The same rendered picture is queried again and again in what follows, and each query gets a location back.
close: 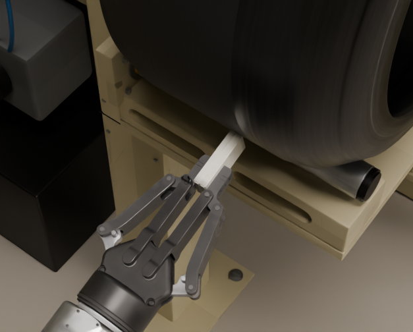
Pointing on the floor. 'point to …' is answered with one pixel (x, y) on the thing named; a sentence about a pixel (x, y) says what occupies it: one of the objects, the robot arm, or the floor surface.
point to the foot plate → (208, 298)
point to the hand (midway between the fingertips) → (220, 163)
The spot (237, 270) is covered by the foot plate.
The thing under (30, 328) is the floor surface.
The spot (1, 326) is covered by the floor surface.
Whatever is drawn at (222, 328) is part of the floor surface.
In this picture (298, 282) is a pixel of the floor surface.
